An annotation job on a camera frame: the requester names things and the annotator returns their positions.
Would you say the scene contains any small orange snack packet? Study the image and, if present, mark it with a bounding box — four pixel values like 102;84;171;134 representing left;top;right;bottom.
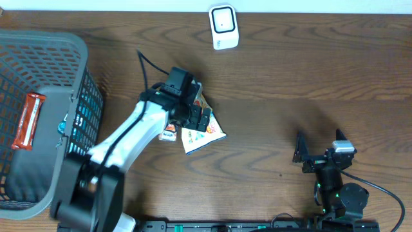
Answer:
158;124;178;142

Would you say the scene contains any yellow white chips bag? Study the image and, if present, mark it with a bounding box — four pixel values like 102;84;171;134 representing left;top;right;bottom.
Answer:
181;87;227;155

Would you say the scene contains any red orange chocolate bar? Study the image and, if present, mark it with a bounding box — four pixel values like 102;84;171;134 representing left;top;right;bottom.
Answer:
11;93;46;151

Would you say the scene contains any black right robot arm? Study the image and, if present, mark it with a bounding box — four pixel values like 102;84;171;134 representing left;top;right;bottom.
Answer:
292;130;369;221

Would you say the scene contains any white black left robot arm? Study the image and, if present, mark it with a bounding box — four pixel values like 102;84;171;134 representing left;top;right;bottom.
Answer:
50;67;211;231

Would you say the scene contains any white barcode scanner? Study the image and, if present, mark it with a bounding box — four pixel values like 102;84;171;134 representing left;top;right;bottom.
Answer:
209;5;239;50

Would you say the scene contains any teal blue wrapped packet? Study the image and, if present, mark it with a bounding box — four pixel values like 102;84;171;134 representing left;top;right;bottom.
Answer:
57;113;68;135

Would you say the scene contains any grey plastic mesh basket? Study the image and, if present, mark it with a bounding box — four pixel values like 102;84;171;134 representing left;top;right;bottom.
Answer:
1;30;104;220

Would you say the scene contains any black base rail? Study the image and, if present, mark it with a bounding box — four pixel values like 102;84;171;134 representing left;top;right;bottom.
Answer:
135;213;380;232

